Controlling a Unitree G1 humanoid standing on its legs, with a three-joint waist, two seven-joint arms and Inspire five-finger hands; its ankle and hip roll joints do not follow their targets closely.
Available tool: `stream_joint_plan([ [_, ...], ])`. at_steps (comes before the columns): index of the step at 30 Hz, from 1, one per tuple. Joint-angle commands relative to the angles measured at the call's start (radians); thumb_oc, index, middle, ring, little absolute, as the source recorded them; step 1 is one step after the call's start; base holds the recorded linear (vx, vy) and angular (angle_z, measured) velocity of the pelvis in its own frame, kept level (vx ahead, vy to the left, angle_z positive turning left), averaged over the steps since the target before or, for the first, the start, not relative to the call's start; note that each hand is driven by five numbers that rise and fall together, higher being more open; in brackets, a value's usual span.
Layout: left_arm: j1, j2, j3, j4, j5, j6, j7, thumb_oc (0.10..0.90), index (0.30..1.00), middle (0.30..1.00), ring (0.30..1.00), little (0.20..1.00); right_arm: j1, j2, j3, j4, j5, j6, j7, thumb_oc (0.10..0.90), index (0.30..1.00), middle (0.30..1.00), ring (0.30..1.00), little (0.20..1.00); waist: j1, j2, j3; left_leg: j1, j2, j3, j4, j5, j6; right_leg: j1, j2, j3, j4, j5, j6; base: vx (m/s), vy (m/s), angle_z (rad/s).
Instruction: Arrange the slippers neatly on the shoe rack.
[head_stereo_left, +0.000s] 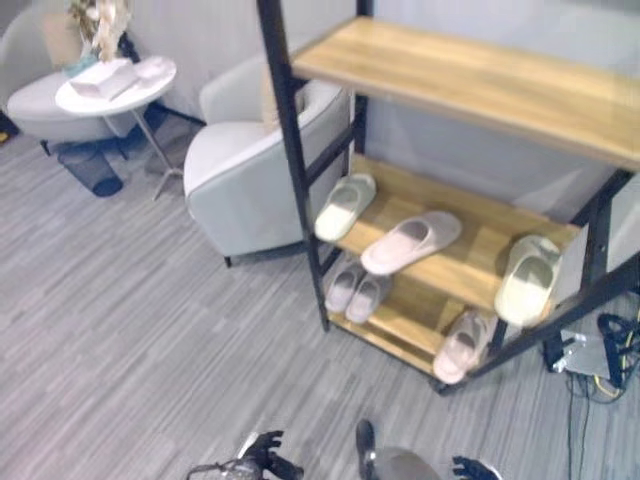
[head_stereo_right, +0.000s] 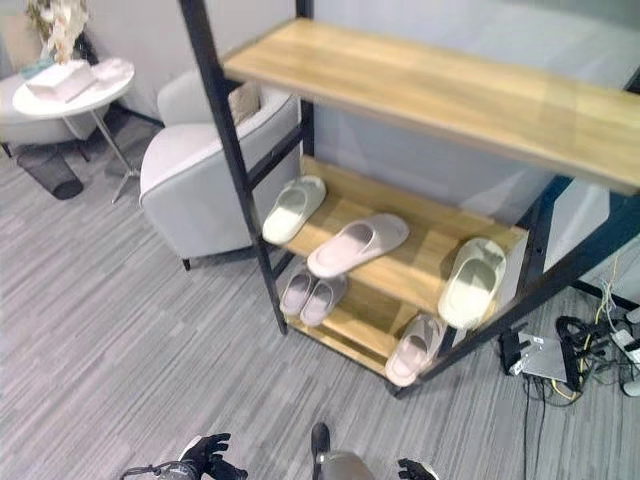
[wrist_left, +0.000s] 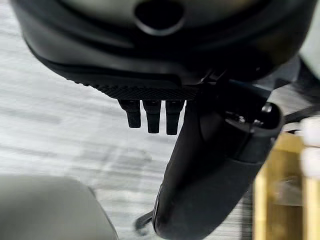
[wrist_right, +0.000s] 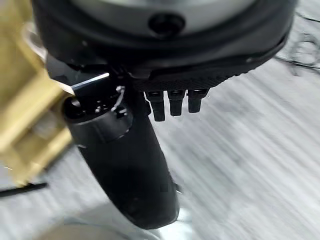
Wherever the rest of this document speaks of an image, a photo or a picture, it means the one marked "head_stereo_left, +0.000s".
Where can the round white side table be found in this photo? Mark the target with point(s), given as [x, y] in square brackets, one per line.
[125, 100]

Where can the beige cushion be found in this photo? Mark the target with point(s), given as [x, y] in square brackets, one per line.
[61, 40]
[270, 102]

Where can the black mesh waste bin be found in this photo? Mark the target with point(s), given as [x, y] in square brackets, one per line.
[92, 172]

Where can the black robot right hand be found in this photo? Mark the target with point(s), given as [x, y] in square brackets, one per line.
[472, 469]

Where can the black and yellow object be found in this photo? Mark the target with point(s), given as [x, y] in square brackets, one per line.
[7, 129]

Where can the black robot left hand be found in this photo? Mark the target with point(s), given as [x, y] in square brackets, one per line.
[274, 462]

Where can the white tissue box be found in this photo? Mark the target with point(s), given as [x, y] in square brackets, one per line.
[102, 79]

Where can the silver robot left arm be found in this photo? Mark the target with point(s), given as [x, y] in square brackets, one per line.
[220, 471]

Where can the cream foam slipper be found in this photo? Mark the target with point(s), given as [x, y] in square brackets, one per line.
[527, 285]
[342, 207]

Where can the black metal shoe rack frame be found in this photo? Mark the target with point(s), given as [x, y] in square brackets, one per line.
[295, 150]

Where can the light grey armchair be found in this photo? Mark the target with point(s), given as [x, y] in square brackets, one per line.
[240, 180]
[37, 107]

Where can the grey electronics box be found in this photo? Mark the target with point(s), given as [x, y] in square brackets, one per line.
[585, 357]

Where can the pink foam slipper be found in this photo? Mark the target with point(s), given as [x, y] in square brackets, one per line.
[407, 242]
[366, 300]
[341, 290]
[462, 350]

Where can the teal vase base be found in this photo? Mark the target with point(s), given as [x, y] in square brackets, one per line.
[79, 65]

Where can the long wooden rack shelf board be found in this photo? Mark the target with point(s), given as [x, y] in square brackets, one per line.
[480, 80]

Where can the dried flower bouquet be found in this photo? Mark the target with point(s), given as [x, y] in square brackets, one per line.
[102, 25]

